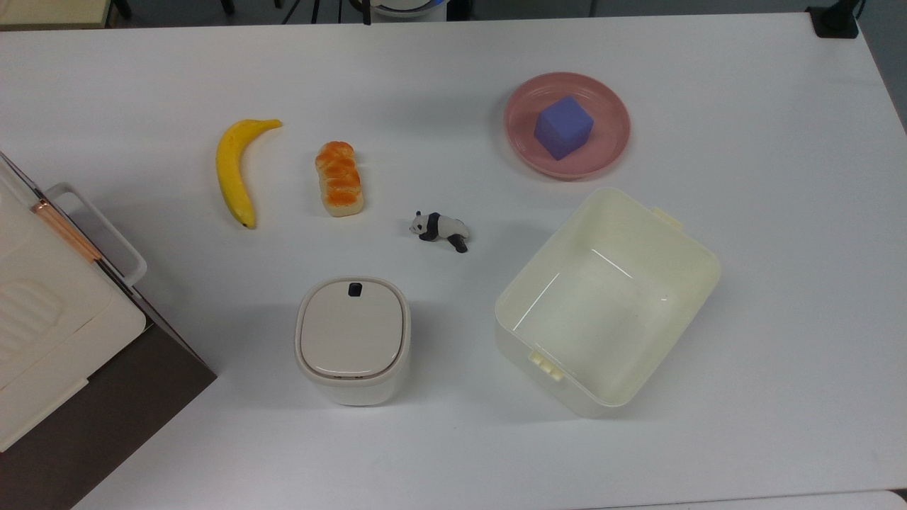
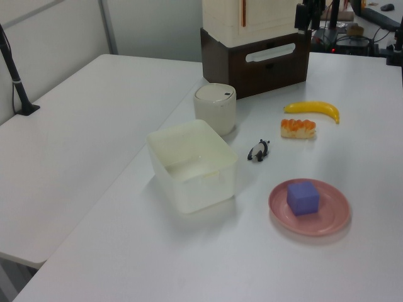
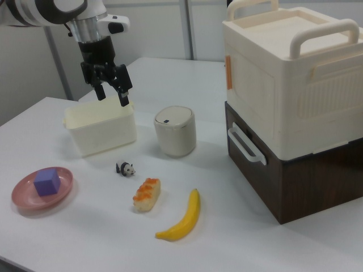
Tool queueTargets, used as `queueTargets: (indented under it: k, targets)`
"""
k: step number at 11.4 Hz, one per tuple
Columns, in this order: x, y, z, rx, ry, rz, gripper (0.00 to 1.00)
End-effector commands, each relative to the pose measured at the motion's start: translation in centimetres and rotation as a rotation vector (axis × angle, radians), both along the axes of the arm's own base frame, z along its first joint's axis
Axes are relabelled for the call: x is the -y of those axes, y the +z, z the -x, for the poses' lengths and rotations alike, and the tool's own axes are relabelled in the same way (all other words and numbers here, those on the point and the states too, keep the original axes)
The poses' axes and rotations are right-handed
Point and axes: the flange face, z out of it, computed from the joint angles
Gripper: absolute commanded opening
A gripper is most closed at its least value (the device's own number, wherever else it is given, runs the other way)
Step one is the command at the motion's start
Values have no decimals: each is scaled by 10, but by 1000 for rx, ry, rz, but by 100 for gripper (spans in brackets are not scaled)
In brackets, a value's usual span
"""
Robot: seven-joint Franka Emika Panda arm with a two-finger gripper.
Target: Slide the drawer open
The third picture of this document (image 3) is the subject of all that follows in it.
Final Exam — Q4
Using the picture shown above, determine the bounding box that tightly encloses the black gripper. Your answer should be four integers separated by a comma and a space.
78, 36, 134, 108

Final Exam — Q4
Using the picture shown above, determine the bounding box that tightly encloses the dark drawer with white handle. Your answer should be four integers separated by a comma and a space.
225, 113, 281, 196

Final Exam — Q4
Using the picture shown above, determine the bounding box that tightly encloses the cream open plastic bin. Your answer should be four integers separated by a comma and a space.
62, 95, 138, 158

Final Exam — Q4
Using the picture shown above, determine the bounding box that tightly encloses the dark wood drawer cabinet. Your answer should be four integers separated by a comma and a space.
224, 101, 363, 226

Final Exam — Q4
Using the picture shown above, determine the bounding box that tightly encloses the cream mini trash can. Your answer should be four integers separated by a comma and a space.
153, 105, 197, 158

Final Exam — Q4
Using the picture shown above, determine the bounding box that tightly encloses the toy panda figure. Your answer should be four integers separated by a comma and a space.
115, 160, 137, 177

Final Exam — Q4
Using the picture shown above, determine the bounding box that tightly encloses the toy salmon roe sushi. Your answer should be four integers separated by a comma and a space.
133, 177, 162, 213

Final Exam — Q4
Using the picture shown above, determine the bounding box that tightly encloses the purple cube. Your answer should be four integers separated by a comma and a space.
33, 168, 61, 197

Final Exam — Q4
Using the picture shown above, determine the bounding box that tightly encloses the orange tab on box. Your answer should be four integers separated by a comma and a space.
224, 55, 234, 90

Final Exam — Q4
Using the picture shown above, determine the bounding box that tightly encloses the pink plate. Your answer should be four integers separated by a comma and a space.
11, 166, 74, 211

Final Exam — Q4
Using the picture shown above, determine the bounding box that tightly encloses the yellow toy banana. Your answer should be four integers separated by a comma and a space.
155, 188, 201, 242

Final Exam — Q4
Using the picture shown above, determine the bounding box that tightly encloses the cream storage box with handles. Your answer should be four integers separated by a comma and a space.
222, 0, 363, 155

